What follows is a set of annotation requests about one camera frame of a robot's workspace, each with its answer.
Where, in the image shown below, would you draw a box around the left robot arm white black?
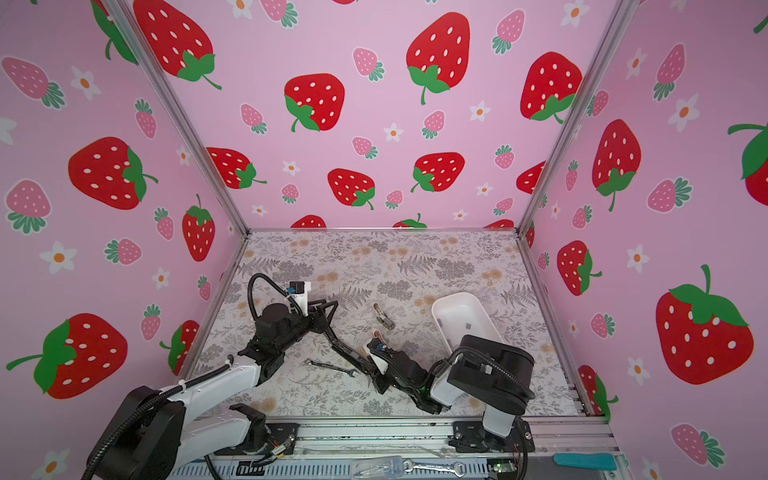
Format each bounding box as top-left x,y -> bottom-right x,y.
82,281 -> 338,479

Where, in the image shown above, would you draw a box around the pink mini stapler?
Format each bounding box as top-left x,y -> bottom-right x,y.
373,329 -> 386,346

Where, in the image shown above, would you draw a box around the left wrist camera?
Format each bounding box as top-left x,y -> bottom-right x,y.
288,281 -> 311,316

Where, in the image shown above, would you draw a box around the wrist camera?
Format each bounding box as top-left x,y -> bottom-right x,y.
366,338 -> 393,375
288,281 -> 311,316

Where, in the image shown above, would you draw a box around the clear plastic bag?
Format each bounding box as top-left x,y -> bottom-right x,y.
350,456 -> 405,480

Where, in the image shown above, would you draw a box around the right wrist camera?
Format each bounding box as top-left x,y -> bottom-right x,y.
366,338 -> 393,375

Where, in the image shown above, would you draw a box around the aluminium rail base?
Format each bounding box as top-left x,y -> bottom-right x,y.
170,417 -> 632,479

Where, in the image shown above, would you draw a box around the white plastic tray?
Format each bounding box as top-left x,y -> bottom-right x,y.
431,292 -> 503,351

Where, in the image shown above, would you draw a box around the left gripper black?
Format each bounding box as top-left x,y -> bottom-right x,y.
277,297 -> 337,357

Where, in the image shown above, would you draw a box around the small silver table wrench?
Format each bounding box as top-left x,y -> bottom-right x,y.
304,359 -> 359,378

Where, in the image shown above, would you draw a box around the black stapler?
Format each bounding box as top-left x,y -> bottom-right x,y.
323,324 -> 381,382

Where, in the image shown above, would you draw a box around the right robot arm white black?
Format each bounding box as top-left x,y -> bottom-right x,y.
367,335 -> 535,453

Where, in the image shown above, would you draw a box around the teal tool handle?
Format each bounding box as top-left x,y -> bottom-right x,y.
553,453 -> 617,471

